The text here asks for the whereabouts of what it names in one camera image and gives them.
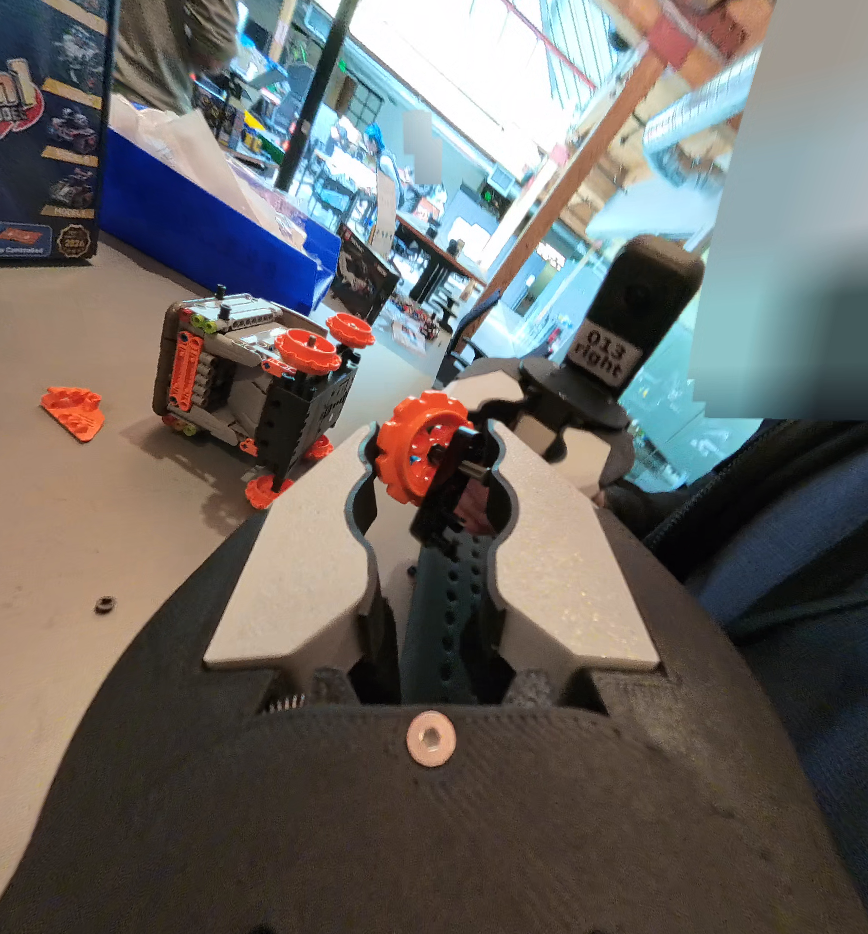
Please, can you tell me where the crumpled white paper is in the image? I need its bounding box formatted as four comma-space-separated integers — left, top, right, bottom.
113, 95, 296, 234

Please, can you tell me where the blue robot kit box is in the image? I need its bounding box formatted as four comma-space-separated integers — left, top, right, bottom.
0, 0, 114, 264

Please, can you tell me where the black car kit box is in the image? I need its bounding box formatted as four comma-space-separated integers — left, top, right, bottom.
332, 222, 401, 325

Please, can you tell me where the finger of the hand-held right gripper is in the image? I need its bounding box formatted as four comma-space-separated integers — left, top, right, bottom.
541, 421, 628, 507
453, 361, 531, 427

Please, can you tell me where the orange panel piece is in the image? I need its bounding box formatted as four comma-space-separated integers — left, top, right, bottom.
40, 386, 108, 443

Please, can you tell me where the building kit robot model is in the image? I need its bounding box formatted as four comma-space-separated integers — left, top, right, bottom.
153, 292, 377, 512

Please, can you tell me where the person's right forearm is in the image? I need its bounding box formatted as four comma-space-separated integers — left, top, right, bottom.
602, 421, 785, 570

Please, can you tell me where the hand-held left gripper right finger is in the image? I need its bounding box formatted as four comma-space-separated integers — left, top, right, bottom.
481, 438, 661, 681

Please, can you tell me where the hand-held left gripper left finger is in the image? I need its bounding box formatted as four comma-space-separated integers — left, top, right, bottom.
204, 427, 384, 674

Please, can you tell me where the black office chair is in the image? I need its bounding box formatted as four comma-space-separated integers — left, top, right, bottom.
434, 292, 501, 383

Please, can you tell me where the black support pole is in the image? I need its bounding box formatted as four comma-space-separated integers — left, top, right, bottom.
277, 0, 362, 191

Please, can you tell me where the small orange gear wheel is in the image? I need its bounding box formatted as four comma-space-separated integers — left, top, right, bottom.
373, 390, 476, 507

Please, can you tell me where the person's blue sweater torso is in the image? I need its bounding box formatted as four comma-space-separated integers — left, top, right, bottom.
646, 424, 868, 934

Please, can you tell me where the wooden support column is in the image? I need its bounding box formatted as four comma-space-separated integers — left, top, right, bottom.
471, 44, 669, 315

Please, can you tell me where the black perforated beam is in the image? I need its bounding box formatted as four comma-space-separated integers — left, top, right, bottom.
402, 424, 511, 701

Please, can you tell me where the blue storage bin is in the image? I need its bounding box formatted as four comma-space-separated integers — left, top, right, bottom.
99, 125, 340, 315

